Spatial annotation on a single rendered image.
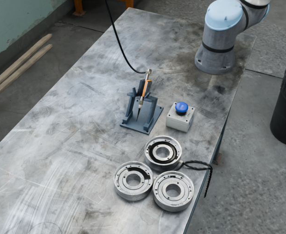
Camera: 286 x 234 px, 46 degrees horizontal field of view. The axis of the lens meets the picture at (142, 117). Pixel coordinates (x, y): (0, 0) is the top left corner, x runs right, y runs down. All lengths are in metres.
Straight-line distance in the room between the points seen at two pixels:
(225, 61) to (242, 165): 0.90
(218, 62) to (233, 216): 0.89
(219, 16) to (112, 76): 0.42
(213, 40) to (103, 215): 0.69
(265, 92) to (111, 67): 1.47
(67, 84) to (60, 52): 1.59
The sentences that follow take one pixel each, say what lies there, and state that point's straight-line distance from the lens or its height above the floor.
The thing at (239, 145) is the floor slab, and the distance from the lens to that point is 2.11.
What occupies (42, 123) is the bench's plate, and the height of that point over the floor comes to 0.80.
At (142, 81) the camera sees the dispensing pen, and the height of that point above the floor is 0.94.
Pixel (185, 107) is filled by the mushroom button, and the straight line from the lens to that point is 1.01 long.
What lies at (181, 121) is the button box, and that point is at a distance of 1.02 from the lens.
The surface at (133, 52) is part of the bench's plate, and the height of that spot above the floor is 0.80.
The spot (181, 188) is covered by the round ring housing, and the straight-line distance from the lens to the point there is 0.89.
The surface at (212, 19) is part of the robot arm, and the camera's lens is 1.18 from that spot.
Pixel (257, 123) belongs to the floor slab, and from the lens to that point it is 2.27.
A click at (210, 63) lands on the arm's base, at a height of 0.84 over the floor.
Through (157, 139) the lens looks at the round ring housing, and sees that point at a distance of 0.98.
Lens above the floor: 1.58
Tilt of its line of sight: 46 degrees down
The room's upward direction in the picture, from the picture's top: straight up
